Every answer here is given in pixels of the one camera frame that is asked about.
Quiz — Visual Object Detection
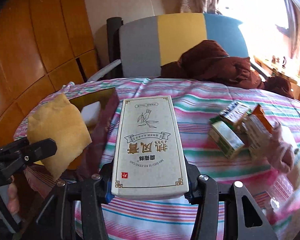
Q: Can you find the pink sock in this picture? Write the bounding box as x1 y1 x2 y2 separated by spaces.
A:
264 122 294 174

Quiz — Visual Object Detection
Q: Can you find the white herbal plaster box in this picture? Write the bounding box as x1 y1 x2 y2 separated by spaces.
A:
111 95 189 200

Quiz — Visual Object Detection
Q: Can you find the pink plastic hair roller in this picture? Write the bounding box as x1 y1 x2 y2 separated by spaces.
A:
266 174 294 211

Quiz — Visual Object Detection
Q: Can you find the white sponge block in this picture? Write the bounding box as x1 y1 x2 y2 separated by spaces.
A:
81 101 101 127

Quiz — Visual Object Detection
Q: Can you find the person's hand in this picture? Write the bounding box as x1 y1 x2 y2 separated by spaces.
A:
0 175 20 217

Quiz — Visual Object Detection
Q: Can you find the green white medicine box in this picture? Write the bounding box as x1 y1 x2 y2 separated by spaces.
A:
209 121 244 159

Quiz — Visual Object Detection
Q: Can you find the yellow striped sock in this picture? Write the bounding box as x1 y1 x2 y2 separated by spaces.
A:
287 148 300 191

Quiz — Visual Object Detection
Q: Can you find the dark red storage box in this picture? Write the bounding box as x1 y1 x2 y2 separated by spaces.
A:
70 88 120 180

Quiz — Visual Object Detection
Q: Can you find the barcode small box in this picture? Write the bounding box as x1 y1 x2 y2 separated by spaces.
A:
219 101 250 128

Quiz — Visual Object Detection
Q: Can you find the orange snack packet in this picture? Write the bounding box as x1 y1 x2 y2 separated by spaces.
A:
252 104 273 134

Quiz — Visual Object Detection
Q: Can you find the wooden wardrobe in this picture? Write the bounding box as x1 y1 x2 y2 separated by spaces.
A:
0 0 98 146

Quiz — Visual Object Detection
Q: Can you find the wooden desk by window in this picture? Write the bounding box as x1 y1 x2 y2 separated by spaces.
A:
254 56 300 87

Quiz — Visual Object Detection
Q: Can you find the dark red jacket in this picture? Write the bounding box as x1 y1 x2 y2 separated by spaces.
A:
160 40 294 99

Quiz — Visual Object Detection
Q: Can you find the grey yellow blue chair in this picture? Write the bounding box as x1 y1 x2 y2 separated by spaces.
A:
87 12 268 82

